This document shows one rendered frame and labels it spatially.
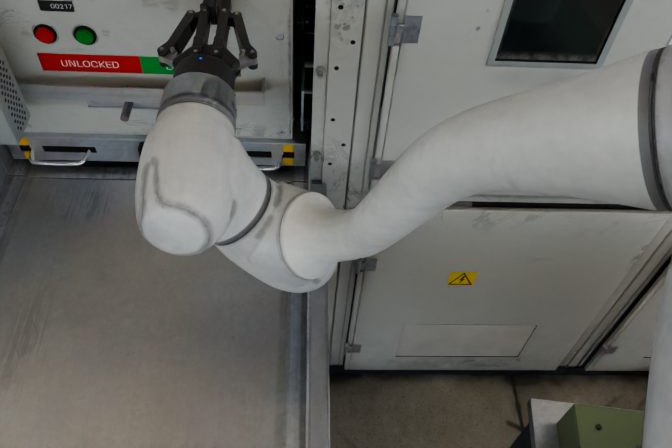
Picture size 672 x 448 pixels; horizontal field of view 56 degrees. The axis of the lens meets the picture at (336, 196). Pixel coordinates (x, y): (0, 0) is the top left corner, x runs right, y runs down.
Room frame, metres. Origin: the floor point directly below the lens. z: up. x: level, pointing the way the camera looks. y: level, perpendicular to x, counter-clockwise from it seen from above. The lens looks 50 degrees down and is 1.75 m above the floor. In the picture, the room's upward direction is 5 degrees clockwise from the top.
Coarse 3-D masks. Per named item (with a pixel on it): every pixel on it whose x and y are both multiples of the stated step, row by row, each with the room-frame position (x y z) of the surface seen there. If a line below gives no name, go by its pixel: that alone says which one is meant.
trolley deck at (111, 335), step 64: (64, 192) 0.71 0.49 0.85; (128, 192) 0.72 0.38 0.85; (320, 192) 0.76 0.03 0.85; (0, 256) 0.56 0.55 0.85; (64, 256) 0.57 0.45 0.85; (128, 256) 0.58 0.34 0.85; (192, 256) 0.60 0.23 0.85; (0, 320) 0.45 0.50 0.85; (64, 320) 0.46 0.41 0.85; (128, 320) 0.47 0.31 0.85; (192, 320) 0.48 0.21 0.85; (256, 320) 0.48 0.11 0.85; (320, 320) 0.49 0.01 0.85; (0, 384) 0.35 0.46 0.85; (64, 384) 0.36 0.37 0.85; (128, 384) 0.36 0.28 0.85; (192, 384) 0.37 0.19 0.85; (256, 384) 0.38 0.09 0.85; (320, 384) 0.39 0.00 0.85
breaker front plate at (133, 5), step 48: (0, 0) 0.78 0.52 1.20; (96, 0) 0.79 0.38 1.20; (144, 0) 0.80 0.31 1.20; (192, 0) 0.81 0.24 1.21; (240, 0) 0.81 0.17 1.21; (288, 0) 0.82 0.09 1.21; (48, 48) 0.79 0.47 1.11; (96, 48) 0.79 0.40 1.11; (144, 48) 0.80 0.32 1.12; (288, 48) 0.82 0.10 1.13; (288, 96) 0.82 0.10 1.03
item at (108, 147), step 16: (304, 128) 0.85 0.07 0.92; (48, 144) 0.77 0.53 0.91; (64, 144) 0.77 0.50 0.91; (80, 144) 0.77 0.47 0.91; (96, 144) 0.78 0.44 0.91; (112, 144) 0.78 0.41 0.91; (128, 144) 0.78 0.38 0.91; (256, 144) 0.80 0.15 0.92; (288, 144) 0.81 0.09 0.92; (304, 144) 0.81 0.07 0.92; (96, 160) 0.78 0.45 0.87; (112, 160) 0.78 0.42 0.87; (128, 160) 0.78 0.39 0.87; (256, 160) 0.80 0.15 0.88; (304, 160) 0.81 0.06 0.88
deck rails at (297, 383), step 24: (0, 168) 0.72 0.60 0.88; (0, 192) 0.69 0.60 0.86; (0, 216) 0.64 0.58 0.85; (0, 240) 0.59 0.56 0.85; (288, 312) 0.50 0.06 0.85; (288, 336) 0.46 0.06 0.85; (288, 360) 0.42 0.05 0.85; (288, 384) 0.38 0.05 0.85; (288, 408) 0.35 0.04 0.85; (288, 432) 0.31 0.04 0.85
